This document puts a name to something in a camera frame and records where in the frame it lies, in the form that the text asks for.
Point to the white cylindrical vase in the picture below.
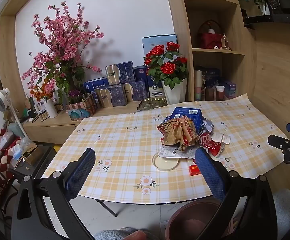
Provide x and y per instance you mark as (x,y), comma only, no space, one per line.
(51,108)

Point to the blue and gold gift box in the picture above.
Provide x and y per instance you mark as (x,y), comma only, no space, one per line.
(120,73)
(137,91)
(111,96)

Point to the grey fuzzy trouser leg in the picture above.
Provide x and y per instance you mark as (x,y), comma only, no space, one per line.
(285,210)
(126,233)

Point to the yellow cloth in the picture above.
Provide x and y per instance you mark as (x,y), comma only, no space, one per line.
(56,147)

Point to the stack of pastel cups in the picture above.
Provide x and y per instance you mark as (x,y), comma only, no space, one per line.
(198,85)

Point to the red artificial rose bouquet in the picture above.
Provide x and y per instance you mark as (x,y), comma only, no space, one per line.
(166,66)

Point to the black wall shelf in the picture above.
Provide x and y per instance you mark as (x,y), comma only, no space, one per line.
(272,20)

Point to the white plastic packet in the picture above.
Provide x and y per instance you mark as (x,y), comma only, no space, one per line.
(221,138)

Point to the cardboard box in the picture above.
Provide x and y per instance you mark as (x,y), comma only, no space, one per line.
(33,155)

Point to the red cup with white rim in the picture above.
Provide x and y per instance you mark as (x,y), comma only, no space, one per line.
(220,93)

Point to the yellow checked floral tablecloth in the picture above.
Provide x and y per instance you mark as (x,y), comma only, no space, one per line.
(125,150)

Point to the glass tray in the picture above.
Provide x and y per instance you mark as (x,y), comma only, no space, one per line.
(151,104)

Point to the black side table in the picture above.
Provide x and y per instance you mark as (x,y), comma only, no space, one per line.
(41,160)

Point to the woven basket planter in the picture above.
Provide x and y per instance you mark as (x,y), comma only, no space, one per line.
(81,108)

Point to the row of small brown bottles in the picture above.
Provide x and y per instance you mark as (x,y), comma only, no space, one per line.
(41,116)

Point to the flat blue box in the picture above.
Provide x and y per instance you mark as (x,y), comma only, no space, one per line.
(94,85)

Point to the white desk fan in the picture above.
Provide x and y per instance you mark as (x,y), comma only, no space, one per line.
(0,97)

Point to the glass perfume bottle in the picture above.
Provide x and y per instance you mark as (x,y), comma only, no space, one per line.
(225,42)

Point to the red gift basket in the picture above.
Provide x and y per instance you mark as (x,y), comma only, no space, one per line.
(210,40)

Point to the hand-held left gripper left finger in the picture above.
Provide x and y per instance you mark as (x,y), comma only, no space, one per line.
(81,173)

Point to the pink artificial blossom arrangement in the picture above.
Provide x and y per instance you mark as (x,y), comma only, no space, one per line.
(59,37)

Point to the red brown paper bag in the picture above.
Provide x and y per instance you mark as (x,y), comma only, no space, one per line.
(177,135)

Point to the orange artificial flowers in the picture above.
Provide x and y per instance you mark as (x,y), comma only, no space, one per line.
(42,92)

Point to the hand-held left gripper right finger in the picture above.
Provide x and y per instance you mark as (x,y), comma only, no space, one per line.
(211,175)

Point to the dark blue box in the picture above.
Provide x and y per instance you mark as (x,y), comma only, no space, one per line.
(140,73)

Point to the purple box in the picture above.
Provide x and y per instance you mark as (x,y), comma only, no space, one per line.
(231,88)

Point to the low wooden sideboard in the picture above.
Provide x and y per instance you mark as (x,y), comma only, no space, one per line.
(52,127)

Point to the blue box with white label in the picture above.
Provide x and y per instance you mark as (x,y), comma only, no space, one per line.
(156,87)

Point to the wooden shelf unit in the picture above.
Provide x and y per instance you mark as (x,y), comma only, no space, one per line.
(237,62)

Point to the red white checked blanket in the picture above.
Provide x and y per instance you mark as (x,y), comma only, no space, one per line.
(2,152)

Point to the brown round waste bin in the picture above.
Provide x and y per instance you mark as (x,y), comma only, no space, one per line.
(192,220)

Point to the large light blue box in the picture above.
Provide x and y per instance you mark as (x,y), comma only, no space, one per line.
(150,43)

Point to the white faceted vase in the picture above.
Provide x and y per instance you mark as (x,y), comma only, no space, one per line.
(175,92)

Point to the blue carton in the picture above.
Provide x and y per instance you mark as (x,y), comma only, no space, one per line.
(185,112)

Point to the small red box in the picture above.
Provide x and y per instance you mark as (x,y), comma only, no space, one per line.
(194,170)

